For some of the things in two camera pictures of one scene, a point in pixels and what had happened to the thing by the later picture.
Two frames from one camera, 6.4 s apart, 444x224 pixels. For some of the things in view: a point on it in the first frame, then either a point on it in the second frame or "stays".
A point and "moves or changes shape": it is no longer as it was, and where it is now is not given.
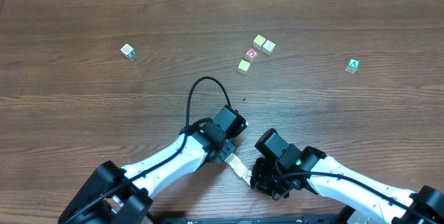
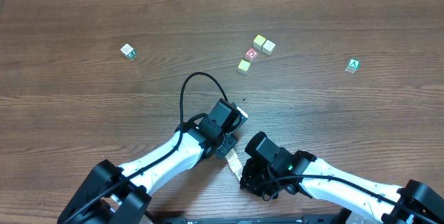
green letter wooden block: x=353 y=65 stays
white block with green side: x=128 y=51 stays
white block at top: x=268 y=47 stays
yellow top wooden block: x=248 y=175 moves or changes shape
